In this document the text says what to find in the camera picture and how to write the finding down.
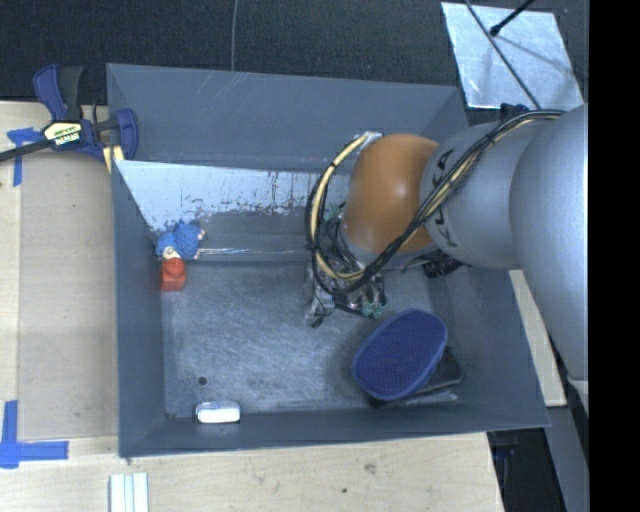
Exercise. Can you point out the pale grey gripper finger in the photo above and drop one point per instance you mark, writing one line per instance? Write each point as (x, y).
(320, 306)

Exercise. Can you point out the blue oval sponge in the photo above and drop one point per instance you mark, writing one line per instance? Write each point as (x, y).
(400, 355)

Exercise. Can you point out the grey metal bin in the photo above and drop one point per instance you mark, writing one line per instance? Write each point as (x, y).
(250, 350)

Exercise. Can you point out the black flat case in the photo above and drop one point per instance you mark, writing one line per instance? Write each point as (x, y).
(447, 372)

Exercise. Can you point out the white oblong bar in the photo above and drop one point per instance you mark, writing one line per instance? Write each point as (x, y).
(218, 412)

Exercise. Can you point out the red block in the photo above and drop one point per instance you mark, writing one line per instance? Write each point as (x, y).
(173, 276)

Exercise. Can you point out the blue toy figure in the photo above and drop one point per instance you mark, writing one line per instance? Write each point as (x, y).
(184, 241)

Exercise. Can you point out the pale brown flat board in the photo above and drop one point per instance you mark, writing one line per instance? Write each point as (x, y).
(65, 300)

